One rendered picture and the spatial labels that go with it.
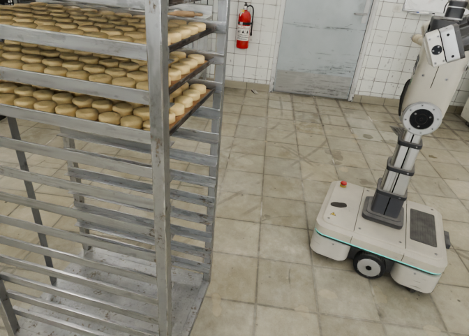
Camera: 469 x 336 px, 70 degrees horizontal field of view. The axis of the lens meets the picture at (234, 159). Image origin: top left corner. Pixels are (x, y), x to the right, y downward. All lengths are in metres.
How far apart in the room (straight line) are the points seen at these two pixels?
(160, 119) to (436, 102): 1.31
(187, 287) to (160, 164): 0.95
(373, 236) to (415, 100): 0.70
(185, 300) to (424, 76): 1.39
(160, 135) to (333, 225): 1.35
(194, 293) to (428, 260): 1.13
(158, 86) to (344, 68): 4.07
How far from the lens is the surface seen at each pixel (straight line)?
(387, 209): 1.99
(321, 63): 4.57
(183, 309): 1.53
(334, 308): 1.85
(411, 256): 1.92
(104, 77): 0.82
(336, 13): 4.49
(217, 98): 1.12
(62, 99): 0.97
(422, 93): 1.71
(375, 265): 1.97
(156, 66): 0.65
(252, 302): 1.76
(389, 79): 4.78
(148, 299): 1.11
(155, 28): 0.64
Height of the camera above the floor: 1.38
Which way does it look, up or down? 29 degrees down
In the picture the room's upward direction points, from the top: 5 degrees clockwise
